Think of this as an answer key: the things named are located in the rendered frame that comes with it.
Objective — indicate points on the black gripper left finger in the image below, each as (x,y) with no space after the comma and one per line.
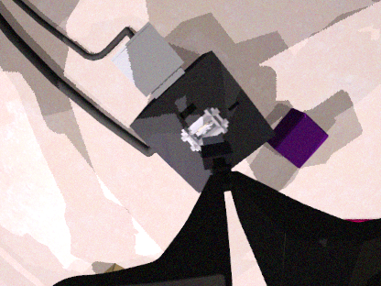
(198,256)

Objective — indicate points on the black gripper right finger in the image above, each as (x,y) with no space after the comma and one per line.
(297,245)

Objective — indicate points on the purple cube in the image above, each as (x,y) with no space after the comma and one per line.
(297,137)

